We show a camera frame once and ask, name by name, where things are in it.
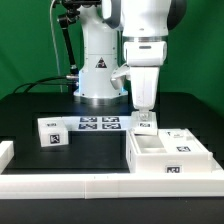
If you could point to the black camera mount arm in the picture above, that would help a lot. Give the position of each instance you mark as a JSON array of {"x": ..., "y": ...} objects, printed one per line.
[{"x": 71, "y": 16}]

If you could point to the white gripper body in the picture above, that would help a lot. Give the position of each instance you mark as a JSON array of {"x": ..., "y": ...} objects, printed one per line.
[{"x": 144, "y": 60}]

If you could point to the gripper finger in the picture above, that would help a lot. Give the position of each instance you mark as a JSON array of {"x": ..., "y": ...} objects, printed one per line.
[{"x": 144, "y": 114}]

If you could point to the white cabinet body box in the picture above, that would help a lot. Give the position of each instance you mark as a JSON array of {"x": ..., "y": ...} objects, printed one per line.
[{"x": 146, "y": 154}]

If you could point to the white U-shaped obstacle fence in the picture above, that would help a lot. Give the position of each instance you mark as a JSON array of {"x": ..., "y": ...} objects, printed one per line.
[{"x": 89, "y": 186}]

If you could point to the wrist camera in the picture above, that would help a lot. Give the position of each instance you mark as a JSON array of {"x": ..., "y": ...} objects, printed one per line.
[{"x": 119, "y": 76}]

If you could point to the white cabinet top block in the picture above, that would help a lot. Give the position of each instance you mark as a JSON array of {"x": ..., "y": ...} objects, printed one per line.
[{"x": 52, "y": 132}]

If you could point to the white cabinet door panel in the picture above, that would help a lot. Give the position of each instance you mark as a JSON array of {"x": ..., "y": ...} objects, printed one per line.
[{"x": 144, "y": 127}]

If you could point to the white fiducial marker sheet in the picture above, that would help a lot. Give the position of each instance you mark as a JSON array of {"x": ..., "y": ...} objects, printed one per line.
[{"x": 97, "y": 123}]

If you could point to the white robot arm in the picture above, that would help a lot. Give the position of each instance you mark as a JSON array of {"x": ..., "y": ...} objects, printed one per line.
[{"x": 125, "y": 40}]

